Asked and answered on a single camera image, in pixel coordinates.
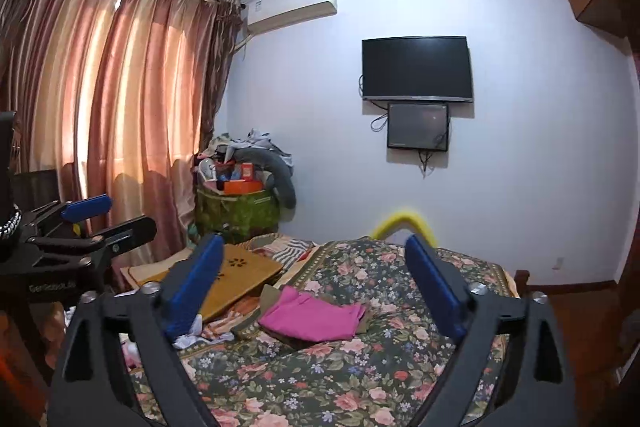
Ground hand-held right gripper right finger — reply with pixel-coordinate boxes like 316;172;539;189
404;233;576;427

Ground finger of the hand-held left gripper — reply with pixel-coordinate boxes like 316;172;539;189
20;194;113;238
27;216;158;265

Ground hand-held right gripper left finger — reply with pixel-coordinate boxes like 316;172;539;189
47;233;226;427

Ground pink pants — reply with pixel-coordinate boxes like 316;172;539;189
258;285;368;343

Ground wooden board with flower cutouts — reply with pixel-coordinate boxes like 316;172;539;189
145;243;286;323

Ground white crumpled plastic bag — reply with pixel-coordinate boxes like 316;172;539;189
172;314;236;350

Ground green patterned bag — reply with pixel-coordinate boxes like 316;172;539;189
195;184;281;243

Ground striped blanket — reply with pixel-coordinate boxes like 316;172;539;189
247;234;321;270

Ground orange box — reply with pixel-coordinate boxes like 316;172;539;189
222;179;263;195

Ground pink striped curtain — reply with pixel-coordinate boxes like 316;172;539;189
0;0;246;308

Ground grey neck pillow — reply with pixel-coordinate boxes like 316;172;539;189
232;148;298;212

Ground pile of clothes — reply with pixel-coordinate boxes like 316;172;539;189
210;129;296;168

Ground dark floral blanket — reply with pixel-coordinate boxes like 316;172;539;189
127;237;516;427

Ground white air conditioner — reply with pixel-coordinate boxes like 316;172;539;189
240;0;338;38

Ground yellow foam bed rail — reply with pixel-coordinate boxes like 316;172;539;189
370;208;436;243

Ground small wall monitor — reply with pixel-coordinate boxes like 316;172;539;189
386;102;451;152

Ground black wall television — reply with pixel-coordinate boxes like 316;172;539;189
361;36;475;104

